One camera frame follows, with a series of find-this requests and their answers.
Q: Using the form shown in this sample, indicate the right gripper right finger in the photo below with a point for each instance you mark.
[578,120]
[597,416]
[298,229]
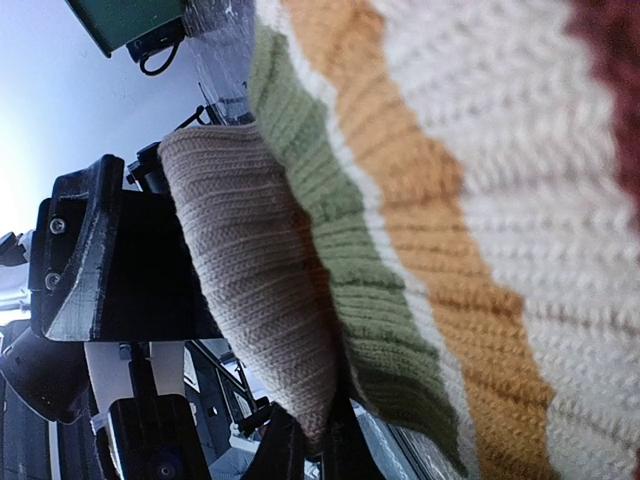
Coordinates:
[350,440]

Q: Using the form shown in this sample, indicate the green plastic divider tray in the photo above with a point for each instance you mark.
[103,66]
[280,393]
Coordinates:
[112,24]

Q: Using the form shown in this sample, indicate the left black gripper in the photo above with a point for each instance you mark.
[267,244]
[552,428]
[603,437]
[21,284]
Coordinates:
[116,307]

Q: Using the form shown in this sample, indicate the striped beige brown sock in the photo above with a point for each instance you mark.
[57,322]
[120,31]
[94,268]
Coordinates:
[435,210]

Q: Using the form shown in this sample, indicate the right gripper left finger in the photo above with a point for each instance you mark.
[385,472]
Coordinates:
[282,450]

